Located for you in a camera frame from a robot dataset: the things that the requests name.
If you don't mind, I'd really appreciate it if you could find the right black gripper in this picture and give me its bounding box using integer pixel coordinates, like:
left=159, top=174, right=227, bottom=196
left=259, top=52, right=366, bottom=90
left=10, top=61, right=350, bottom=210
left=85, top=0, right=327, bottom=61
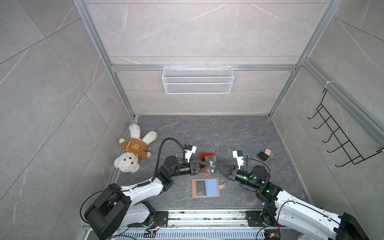
left=216, top=165, right=262, bottom=192

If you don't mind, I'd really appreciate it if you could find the red plastic tray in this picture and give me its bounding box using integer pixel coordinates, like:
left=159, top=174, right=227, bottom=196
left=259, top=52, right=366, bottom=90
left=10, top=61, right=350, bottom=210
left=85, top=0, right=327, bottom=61
left=200, top=153, right=215, bottom=174

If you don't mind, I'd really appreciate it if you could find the tan leather card holder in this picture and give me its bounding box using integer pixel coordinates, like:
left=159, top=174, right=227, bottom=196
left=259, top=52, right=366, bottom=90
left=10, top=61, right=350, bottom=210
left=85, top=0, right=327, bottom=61
left=192, top=179, right=227, bottom=199

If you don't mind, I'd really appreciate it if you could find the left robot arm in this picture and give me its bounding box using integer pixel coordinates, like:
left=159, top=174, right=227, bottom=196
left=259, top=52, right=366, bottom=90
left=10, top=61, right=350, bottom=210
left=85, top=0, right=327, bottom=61
left=83, top=156, right=211, bottom=240

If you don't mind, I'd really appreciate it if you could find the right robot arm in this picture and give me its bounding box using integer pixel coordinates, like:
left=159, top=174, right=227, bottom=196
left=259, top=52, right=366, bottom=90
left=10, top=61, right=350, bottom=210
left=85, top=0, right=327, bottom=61
left=217, top=165, right=369, bottom=240

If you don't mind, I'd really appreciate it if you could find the small black pink box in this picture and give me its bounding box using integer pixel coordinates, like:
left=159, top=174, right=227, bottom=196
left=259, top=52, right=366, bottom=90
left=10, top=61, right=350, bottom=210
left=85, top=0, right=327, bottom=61
left=258, top=149, right=274, bottom=162

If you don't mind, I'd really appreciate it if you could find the white teddy bear brown shirt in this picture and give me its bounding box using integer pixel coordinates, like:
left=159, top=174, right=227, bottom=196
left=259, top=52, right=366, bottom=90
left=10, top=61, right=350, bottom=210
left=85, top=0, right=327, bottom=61
left=114, top=124, right=158, bottom=173

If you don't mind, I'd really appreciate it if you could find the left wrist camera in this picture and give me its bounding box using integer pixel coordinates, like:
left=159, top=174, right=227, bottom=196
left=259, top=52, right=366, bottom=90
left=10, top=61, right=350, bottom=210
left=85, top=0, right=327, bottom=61
left=183, top=145, right=197, bottom=163

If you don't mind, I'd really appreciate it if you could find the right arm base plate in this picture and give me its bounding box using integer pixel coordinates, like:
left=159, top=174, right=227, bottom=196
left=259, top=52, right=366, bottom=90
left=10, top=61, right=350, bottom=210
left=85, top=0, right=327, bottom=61
left=245, top=210, right=278, bottom=227

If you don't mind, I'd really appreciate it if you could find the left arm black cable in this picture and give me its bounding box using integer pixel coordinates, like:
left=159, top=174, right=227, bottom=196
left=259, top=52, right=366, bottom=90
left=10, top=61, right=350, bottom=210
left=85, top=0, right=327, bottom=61
left=149, top=137, right=185, bottom=182

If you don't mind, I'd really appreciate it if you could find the aluminium rail frame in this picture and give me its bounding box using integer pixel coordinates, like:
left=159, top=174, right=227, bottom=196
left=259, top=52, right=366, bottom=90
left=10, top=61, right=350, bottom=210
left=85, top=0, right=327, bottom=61
left=107, top=210, right=291, bottom=240

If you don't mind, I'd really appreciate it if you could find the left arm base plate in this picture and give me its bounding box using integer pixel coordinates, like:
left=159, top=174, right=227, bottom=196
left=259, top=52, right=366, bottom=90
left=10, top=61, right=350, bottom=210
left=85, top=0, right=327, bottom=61
left=142, top=211, right=169, bottom=229

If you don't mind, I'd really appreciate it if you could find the white wire mesh basket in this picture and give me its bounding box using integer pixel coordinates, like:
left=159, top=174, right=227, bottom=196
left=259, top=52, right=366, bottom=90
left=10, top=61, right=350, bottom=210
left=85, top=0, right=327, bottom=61
left=162, top=67, right=235, bottom=94

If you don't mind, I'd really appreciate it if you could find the black wire hook rack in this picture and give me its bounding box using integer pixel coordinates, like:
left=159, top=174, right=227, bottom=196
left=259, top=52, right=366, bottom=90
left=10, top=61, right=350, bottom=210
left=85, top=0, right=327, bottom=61
left=307, top=89, right=384, bottom=168

